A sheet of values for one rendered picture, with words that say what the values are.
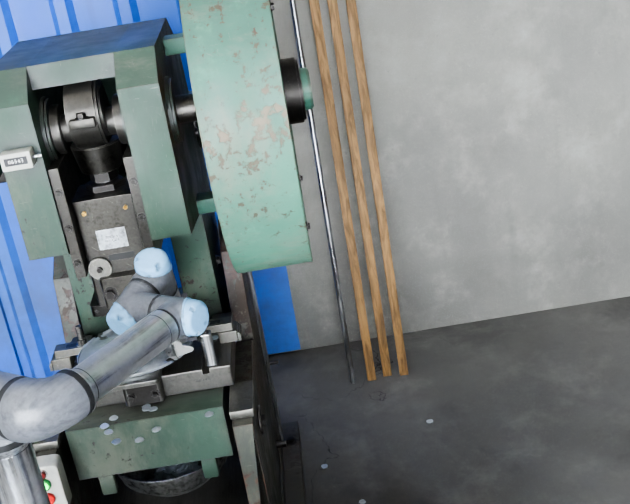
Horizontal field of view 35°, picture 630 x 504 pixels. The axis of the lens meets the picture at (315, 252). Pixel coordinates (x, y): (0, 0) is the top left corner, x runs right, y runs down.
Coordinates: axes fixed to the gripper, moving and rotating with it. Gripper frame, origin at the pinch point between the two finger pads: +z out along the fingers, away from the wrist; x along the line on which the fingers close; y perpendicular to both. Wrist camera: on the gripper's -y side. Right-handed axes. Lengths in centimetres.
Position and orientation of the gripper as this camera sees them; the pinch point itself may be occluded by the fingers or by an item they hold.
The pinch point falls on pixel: (173, 355)
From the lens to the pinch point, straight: 244.6
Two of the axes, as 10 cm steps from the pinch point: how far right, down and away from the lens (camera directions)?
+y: 9.8, -1.8, 0.3
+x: -1.6, -7.3, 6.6
